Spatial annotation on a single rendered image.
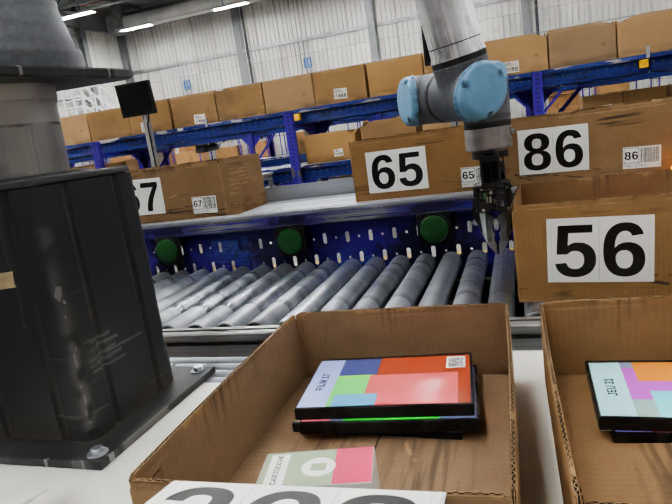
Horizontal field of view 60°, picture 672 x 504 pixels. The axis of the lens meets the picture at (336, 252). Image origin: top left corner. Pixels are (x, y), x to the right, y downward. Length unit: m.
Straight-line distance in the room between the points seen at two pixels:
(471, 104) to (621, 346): 0.43
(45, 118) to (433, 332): 0.55
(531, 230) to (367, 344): 0.39
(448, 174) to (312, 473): 1.11
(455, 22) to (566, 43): 5.11
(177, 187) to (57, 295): 1.10
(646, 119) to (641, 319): 0.85
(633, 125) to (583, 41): 4.57
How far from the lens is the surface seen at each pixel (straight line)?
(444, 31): 0.98
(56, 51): 0.78
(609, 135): 1.52
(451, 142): 1.52
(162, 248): 1.77
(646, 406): 0.65
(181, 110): 7.07
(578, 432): 0.65
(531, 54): 6.04
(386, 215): 1.50
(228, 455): 0.62
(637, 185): 1.32
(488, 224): 1.23
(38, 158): 0.79
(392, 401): 0.63
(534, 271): 1.04
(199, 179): 1.75
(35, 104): 0.80
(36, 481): 0.77
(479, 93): 0.97
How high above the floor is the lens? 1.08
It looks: 11 degrees down
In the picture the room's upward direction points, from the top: 8 degrees counter-clockwise
